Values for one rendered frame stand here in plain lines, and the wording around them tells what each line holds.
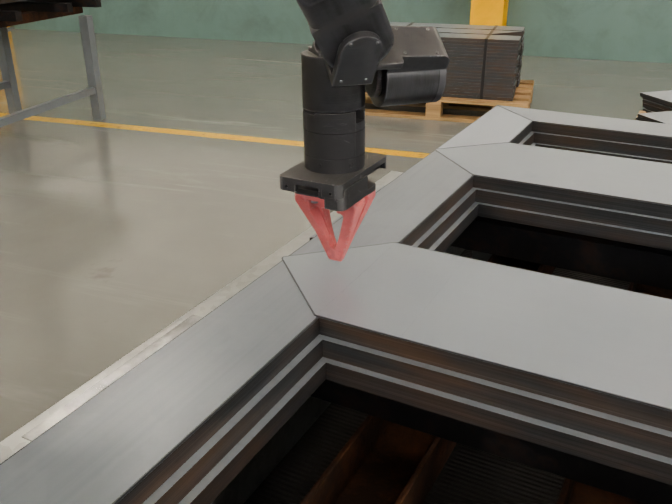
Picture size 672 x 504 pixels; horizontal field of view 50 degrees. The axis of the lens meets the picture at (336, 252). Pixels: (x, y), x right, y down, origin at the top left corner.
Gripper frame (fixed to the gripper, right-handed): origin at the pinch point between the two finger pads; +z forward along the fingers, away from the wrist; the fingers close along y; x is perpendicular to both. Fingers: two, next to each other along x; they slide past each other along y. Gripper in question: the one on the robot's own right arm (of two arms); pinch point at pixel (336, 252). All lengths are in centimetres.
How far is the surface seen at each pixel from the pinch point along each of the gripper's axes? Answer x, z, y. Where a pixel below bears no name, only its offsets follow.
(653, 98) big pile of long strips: -18, 6, 109
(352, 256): -0.2, 1.8, 3.2
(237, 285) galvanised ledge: 29.1, 20.9, 21.7
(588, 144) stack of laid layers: -13, 6, 68
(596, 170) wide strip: -17.5, 2.5, 45.2
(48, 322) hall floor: 149, 89, 76
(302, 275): 2.1, 1.7, -3.1
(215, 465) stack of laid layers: -4.0, 5.3, -25.9
